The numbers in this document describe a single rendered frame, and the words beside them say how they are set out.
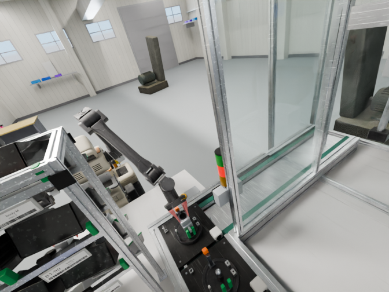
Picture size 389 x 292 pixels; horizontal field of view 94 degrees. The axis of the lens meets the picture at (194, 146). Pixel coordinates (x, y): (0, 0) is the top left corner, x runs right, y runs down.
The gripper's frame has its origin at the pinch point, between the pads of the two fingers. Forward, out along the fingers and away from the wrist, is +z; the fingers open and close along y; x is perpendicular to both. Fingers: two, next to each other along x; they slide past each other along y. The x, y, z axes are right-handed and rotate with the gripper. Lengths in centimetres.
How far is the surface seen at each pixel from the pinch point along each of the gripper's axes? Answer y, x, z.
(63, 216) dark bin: -26, -40, -23
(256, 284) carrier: 9.0, -21.0, 29.1
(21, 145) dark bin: -24, -50, -37
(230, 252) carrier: 9.3, -8.4, 21.2
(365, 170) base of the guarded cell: 106, -8, 36
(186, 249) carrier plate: -5.7, 1.6, 12.7
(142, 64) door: 297, 845, -651
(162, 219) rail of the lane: -8.2, 20.6, -1.0
